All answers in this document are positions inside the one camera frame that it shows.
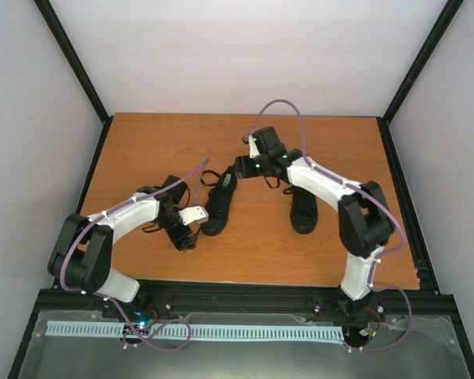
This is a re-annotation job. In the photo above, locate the black sneaker one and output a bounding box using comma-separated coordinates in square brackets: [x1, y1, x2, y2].
[200, 166, 238, 237]

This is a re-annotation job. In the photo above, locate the black sneaker with laces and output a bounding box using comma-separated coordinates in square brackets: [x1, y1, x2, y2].
[283, 186, 318, 235]

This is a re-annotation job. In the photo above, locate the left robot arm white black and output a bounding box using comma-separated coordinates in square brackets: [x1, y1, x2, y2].
[47, 175, 208, 318]

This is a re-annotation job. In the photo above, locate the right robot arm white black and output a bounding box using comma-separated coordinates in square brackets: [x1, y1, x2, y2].
[235, 126, 399, 320]

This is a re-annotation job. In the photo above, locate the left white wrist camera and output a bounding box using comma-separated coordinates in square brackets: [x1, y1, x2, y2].
[178, 205, 209, 225]

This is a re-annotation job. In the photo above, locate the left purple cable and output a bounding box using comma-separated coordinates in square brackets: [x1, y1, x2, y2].
[58, 157, 210, 352]

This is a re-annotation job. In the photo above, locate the purple cable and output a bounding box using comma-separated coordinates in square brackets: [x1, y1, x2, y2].
[248, 99, 413, 353]
[58, 157, 210, 352]

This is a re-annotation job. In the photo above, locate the white slotted cable duct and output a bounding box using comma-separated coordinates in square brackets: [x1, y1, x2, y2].
[45, 321, 344, 343]

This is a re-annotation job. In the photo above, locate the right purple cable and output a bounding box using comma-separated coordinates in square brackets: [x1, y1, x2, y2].
[248, 99, 413, 353]

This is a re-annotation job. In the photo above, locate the grey metal base plate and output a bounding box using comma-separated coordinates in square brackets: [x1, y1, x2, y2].
[29, 311, 469, 378]

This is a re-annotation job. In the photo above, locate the left black corner post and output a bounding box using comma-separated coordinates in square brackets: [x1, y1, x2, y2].
[32, 0, 113, 124]

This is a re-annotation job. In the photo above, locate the black corner post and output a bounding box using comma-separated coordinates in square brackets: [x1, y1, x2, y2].
[382, 0, 464, 126]
[32, 0, 113, 124]

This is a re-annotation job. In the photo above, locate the right black corner post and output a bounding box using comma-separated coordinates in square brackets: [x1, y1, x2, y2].
[382, 0, 464, 126]

